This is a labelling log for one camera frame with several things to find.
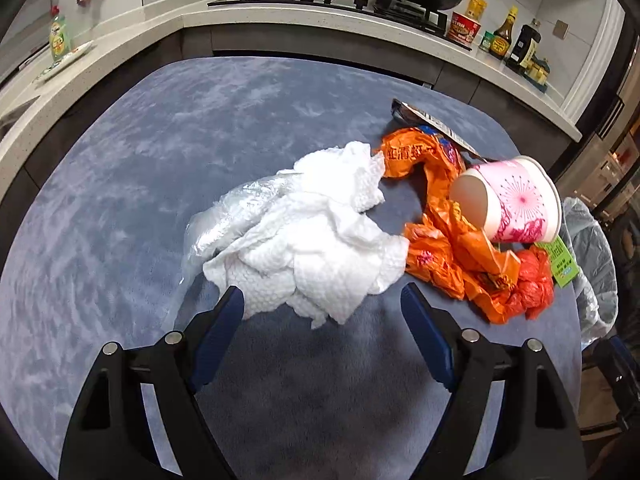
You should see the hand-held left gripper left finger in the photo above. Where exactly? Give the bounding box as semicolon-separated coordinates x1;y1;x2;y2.
59;285;246;480

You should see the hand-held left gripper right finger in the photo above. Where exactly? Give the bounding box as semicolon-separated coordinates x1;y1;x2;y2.
400;282;583;480

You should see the clear plastic bag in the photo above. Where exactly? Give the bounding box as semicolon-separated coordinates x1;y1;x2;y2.
181;170;301;286

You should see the white paper towel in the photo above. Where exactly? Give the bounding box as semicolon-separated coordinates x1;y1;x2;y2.
202;141;411;328

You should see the red plastic bag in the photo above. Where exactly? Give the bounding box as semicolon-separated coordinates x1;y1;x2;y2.
505;249;556;322

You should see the pink patterned paper cup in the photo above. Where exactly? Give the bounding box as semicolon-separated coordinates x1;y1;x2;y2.
448;156;563;243

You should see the orange printed plastic bag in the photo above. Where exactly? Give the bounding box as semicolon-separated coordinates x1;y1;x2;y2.
378;127;523;325

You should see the trash bin with clear liner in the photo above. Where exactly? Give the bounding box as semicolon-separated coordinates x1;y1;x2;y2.
560;197;618;348

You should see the food wrapper packet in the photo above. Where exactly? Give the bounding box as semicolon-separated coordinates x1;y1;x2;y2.
391;98;483;158

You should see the blue condiment jar set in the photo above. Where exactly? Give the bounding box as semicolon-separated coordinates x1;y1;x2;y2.
522;55;551;93

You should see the dark soy sauce bottle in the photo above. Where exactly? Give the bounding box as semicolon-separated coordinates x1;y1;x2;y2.
506;19;542;73

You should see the brown sauce bottle yellow cap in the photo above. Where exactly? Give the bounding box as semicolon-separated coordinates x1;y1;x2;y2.
489;6;519;60

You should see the red instant noodle cup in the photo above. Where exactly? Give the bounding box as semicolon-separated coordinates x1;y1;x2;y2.
446;11;482;45

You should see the white plate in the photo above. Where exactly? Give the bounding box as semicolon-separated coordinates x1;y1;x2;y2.
34;40;96;83

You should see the white kitchen countertop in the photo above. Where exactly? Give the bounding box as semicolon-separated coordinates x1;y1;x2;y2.
0;0;583;191

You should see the green dish soap bottle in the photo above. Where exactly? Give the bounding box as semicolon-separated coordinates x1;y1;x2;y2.
49;6;72;61

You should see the black gas stove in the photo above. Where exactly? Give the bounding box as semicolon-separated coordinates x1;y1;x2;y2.
207;0;448;36

